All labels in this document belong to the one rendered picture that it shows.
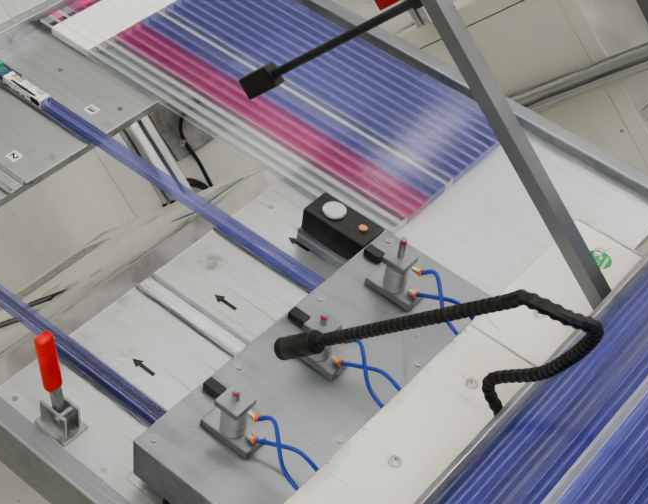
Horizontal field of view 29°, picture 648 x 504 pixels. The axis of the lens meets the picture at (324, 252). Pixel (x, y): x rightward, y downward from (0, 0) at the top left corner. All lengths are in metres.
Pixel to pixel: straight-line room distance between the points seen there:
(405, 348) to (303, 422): 0.12
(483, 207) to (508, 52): 1.14
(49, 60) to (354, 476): 0.69
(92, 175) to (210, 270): 1.12
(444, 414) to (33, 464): 0.35
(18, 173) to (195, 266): 0.22
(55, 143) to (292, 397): 0.45
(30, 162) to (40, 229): 0.93
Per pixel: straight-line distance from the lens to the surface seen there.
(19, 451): 1.11
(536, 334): 1.12
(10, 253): 2.23
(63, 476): 1.07
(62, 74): 1.46
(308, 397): 1.06
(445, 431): 1.03
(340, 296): 1.14
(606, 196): 1.40
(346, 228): 1.22
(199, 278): 1.22
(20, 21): 1.50
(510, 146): 1.01
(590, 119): 2.42
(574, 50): 2.37
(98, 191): 2.33
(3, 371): 1.53
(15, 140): 1.37
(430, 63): 1.50
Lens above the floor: 2.02
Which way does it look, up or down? 52 degrees down
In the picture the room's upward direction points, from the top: 73 degrees clockwise
